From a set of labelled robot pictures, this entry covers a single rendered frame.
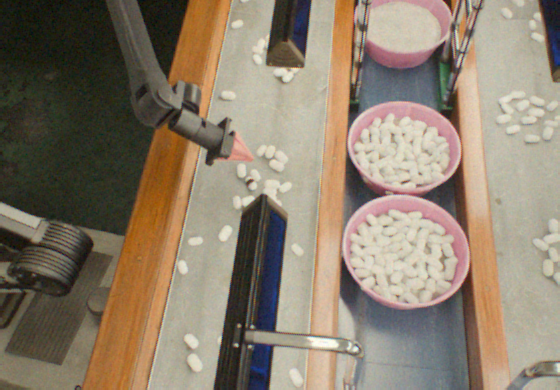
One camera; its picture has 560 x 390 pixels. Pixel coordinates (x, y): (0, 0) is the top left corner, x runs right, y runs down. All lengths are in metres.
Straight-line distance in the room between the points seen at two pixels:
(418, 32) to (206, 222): 0.83
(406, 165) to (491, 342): 0.45
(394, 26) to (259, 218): 1.00
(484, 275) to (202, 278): 0.59
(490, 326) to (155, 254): 0.70
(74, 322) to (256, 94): 0.73
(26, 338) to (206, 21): 0.94
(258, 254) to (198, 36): 0.94
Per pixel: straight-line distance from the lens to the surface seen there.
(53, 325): 1.70
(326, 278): 1.33
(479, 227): 1.45
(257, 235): 0.98
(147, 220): 1.43
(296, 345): 0.90
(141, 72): 1.33
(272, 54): 1.27
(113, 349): 1.32
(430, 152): 1.58
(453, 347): 1.41
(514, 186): 1.56
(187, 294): 1.36
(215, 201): 1.46
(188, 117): 1.33
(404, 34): 1.84
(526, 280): 1.44
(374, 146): 1.55
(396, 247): 1.41
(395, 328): 1.40
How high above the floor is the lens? 1.97
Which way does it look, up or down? 56 degrees down
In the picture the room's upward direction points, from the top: 1 degrees counter-clockwise
